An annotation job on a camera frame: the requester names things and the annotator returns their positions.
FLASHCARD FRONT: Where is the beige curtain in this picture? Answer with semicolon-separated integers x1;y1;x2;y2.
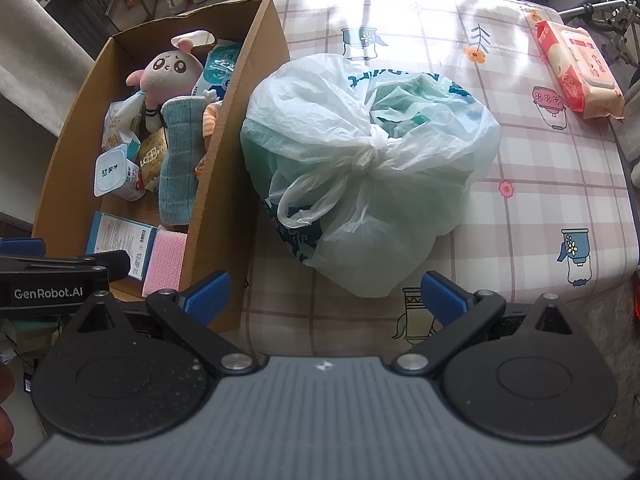
0;0;96;138

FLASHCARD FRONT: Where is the pink wet wipes pack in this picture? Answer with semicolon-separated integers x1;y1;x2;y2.
535;20;626;120

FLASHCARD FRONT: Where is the person's left hand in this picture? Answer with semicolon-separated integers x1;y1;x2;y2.
0;360;16;461

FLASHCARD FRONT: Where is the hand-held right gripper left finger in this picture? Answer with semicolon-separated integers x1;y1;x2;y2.
62;270;258;376

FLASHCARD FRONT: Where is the blue white tissue pack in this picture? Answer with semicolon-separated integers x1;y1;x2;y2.
190;39;246;101

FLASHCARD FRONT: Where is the white yogurt cup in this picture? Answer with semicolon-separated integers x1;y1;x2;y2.
94;142;147;202

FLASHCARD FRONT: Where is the cardboard box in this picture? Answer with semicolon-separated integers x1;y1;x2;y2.
31;0;292;333

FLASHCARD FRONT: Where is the light blue towel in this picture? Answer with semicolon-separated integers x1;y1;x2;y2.
157;94;217;225

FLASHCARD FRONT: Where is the dark cabinet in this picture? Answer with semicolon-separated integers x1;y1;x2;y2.
47;0;121;38

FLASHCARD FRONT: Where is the gold brown box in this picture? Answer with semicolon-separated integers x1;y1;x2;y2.
136;126;168;193

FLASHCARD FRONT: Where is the pink knitted sponge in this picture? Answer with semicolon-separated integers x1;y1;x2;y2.
141;226;189;298

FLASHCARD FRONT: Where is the pink plush doll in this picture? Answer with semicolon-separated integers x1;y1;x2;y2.
125;30;216;133

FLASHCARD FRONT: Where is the grey cloth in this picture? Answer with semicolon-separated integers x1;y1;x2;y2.
612;67;640;186

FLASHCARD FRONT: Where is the checked floral tablecloth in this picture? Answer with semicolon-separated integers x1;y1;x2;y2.
235;0;640;356

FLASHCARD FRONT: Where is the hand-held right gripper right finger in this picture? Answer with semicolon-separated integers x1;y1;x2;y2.
390;270;576;376

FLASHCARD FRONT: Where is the white plastic bag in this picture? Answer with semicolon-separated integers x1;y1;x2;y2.
239;53;502;298

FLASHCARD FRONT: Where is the blue white carton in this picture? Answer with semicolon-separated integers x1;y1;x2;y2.
86;211;160;282

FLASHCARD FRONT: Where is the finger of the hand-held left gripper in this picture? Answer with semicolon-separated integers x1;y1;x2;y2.
0;238;47;258
75;250;132;283

